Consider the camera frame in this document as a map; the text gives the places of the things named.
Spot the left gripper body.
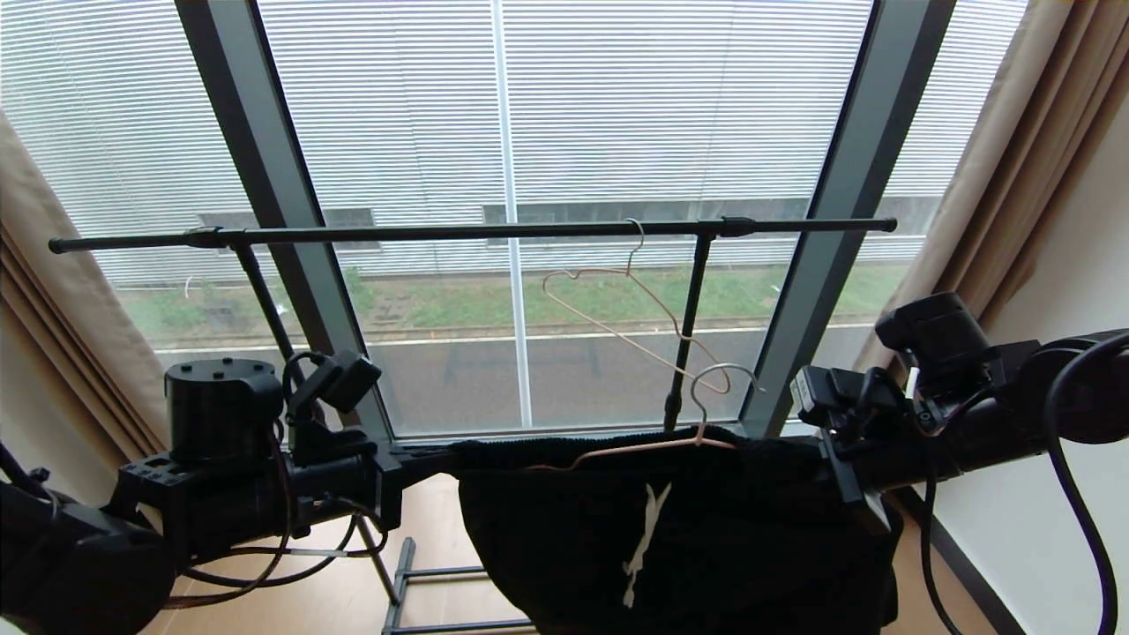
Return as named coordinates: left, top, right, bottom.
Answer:
left=172, top=445, right=407, bottom=561

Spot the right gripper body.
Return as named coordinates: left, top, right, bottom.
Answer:
left=819, top=397, right=1055, bottom=536

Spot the black garment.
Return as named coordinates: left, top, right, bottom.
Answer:
left=450, top=426, right=905, bottom=635

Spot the pink clothes hanger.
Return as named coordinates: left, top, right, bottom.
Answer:
left=542, top=219, right=733, bottom=396
left=525, top=363, right=765, bottom=473

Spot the black clothes rack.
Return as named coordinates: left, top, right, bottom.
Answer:
left=49, top=216, right=898, bottom=635

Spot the beige curtain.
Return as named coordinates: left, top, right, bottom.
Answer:
left=0, top=110, right=173, bottom=459
left=851, top=0, right=1129, bottom=371

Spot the window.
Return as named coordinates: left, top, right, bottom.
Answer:
left=0, top=0, right=1028, bottom=442

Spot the black cable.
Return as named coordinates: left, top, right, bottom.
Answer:
left=917, top=331, right=1129, bottom=635

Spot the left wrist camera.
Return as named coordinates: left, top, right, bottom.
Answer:
left=280, top=350, right=383, bottom=464

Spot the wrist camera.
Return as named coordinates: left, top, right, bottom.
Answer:
left=789, top=364, right=914, bottom=442
left=280, top=350, right=383, bottom=464

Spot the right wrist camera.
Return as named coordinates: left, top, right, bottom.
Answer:
left=789, top=364, right=914, bottom=442

